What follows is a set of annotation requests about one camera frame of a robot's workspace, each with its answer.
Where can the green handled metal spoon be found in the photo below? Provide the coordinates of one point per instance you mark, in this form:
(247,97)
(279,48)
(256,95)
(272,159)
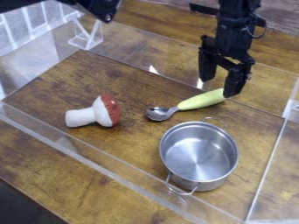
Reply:
(199,101)

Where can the small stainless steel pot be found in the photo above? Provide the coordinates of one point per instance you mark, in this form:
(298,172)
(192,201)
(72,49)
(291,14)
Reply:
(199,154)

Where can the black strip on table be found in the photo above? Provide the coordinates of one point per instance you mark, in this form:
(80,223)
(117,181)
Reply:
(234,12)

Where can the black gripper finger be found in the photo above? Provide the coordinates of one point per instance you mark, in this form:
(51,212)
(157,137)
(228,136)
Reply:
(207,65)
(236,79)

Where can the clear acrylic triangular bracket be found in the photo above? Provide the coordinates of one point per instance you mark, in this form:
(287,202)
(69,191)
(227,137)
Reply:
(85,39)

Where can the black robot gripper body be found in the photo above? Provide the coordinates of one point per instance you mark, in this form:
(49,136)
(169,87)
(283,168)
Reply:
(230,43)

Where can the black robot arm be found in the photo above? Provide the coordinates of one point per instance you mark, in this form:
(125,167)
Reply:
(103,9)

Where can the red and white toy mushroom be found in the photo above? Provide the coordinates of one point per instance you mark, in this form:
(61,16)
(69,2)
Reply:
(104,112)

